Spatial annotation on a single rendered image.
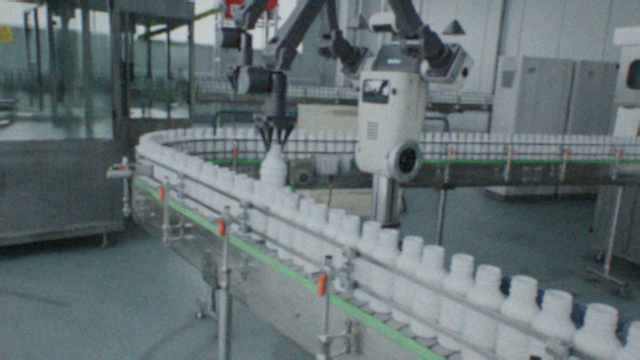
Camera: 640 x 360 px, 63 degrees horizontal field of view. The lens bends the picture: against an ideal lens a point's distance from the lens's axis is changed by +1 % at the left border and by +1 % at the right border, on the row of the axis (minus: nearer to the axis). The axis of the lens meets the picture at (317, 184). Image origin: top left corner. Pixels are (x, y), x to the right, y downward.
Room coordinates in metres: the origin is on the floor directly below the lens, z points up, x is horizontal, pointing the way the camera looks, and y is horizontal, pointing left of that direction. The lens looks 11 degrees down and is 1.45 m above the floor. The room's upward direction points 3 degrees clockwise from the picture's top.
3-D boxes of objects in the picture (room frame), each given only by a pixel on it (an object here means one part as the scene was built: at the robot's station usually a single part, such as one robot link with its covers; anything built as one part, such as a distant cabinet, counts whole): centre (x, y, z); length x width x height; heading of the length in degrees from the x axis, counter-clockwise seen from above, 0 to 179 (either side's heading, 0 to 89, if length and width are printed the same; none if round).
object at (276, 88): (1.38, 0.13, 1.44); 0.07 x 0.06 x 0.07; 126
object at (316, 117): (5.84, -0.34, 0.59); 1.10 x 0.62 x 1.18; 109
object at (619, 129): (4.36, -2.51, 1.22); 0.23 x 0.04 x 0.32; 19
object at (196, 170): (1.75, 0.41, 1.08); 0.06 x 0.06 x 0.17
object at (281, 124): (1.39, 0.12, 1.31); 0.07 x 0.07 x 0.09; 37
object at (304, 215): (1.24, 0.02, 1.08); 0.06 x 0.06 x 0.17
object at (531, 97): (7.08, -2.77, 0.96); 0.82 x 0.50 x 1.91; 109
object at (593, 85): (7.37, -3.62, 0.96); 0.82 x 0.50 x 1.91; 109
